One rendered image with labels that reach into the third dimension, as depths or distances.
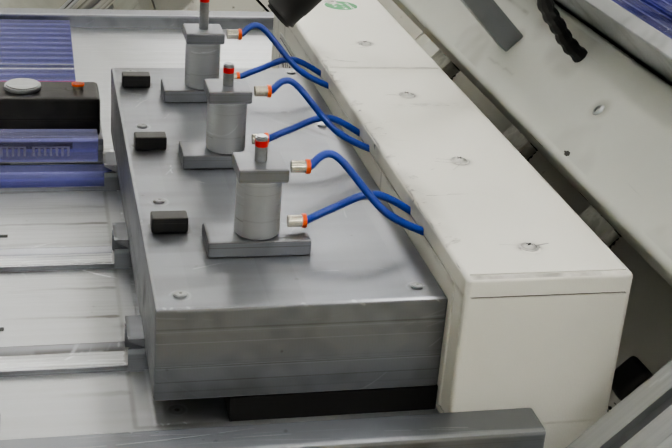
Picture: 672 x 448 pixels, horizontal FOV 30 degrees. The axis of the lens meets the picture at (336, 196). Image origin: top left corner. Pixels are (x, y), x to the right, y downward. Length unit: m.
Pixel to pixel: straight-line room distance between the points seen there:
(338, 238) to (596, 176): 0.14
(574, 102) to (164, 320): 0.28
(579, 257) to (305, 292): 0.13
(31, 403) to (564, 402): 0.25
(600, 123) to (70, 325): 0.30
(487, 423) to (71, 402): 0.19
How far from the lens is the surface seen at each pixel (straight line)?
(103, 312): 0.67
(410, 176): 0.66
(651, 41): 0.65
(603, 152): 0.67
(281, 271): 0.59
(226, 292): 0.57
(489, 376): 0.58
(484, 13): 0.79
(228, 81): 0.69
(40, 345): 0.64
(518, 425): 0.59
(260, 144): 0.59
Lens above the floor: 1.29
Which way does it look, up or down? 7 degrees down
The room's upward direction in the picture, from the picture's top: 48 degrees clockwise
